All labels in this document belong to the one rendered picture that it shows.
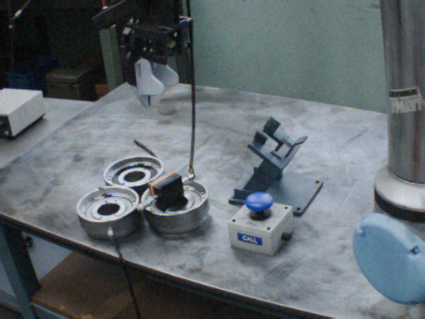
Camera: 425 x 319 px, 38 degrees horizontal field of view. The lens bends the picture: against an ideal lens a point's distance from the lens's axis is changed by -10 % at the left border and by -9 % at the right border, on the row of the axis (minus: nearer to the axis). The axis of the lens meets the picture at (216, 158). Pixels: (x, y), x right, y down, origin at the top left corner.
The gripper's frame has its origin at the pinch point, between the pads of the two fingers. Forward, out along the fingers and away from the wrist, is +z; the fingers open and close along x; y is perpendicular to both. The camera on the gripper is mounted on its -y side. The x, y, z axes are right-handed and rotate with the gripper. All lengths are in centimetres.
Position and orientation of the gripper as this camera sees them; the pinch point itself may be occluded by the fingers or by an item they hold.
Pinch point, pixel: (144, 97)
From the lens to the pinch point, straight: 105.5
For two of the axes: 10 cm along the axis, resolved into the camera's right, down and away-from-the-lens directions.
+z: 0.0, 8.4, 5.5
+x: 5.2, -4.7, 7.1
